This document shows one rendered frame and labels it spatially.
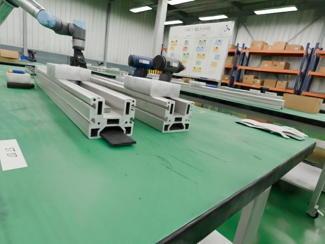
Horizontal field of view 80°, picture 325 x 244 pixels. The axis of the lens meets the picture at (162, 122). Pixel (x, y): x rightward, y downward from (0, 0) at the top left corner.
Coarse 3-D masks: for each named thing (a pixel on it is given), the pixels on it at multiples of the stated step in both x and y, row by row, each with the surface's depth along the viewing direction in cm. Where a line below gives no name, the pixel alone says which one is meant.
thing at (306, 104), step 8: (0, 56) 252; (8, 56) 254; (16, 56) 260; (24, 56) 281; (184, 80) 539; (192, 80) 532; (288, 96) 203; (296, 96) 197; (304, 96) 192; (200, 104) 468; (288, 104) 203; (296, 104) 197; (304, 104) 192; (312, 104) 187; (320, 104) 194; (312, 112) 187; (256, 120) 375; (264, 120) 364
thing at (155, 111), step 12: (96, 84) 86; (108, 84) 76; (120, 84) 84; (132, 96) 65; (144, 96) 57; (156, 96) 54; (144, 108) 57; (156, 108) 53; (168, 108) 50; (180, 108) 56; (144, 120) 57; (156, 120) 53; (168, 120) 51; (180, 120) 55
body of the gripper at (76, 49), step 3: (75, 48) 119; (78, 48) 119; (81, 48) 120; (84, 48) 122; (78, 51) 121; (72, 57) 121; (72, 60) 122; (75, 60) 120; (75, 63) 121; (75, 66) 122; (81, 66) 123
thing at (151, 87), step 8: (128, 80) 63; (136, 80) 59; (144, 80) 56; (152, 80) 58; (128, 88) 63; (136, 88) 59; (144, 88) 56; (152, 88) 54; (160, 88) 55; (168, 88) 57; (176, 88) 59; (160, 96) 58; (168, 96) 58; (176, 96) 60
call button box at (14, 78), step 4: (12, 72) 81; (8, 76) 78; (12, 76) 79; (16, 76) 80; (20, 76) 81; (24, 76) 82; (28, 76) 82; (8, 80) 79; (12, 80) 80; (16, 80) 80; (20, 80) 81; (24, 80) 82; (28, 80) 83; (8, 84) 79; (12, 84) 80; (16, 84) 81; (20, 84) 82; (24, 84) 82; (28, 84) 83; (32, 84) 87; (16, 88) 81; (20, 88) 82; (24, 88) 83; (28, 88) 84
